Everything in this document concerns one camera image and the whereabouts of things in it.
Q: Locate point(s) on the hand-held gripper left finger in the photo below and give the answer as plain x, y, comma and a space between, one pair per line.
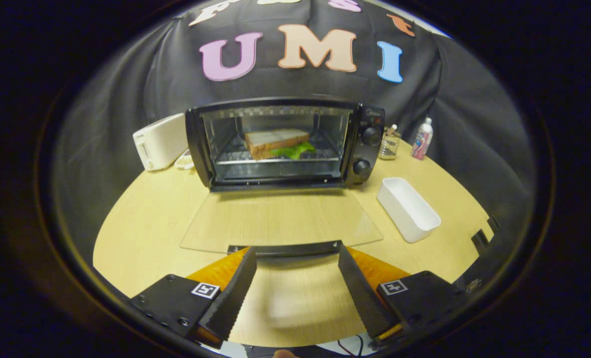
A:
230, 298

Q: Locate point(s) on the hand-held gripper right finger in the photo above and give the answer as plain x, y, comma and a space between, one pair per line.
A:
362, 298

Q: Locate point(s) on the black toaster oven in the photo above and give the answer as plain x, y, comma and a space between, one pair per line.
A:
365, 144

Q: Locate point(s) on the bread and lettuce sandwich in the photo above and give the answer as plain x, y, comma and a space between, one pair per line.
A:
275, 141

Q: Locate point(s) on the white toaster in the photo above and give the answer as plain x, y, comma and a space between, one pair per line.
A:
161, 141

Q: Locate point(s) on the white rectangular container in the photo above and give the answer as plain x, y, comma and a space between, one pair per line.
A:
407, 209

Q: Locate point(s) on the black table clamp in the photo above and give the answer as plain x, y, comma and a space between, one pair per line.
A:
479, 242
494, 224

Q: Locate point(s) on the small clear dish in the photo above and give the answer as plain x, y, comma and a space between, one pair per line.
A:
184, 161

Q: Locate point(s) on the clear glass jar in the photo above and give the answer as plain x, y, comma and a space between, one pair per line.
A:
389, 144

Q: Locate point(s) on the pink label bottle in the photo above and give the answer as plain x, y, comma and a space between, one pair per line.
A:
422, 139

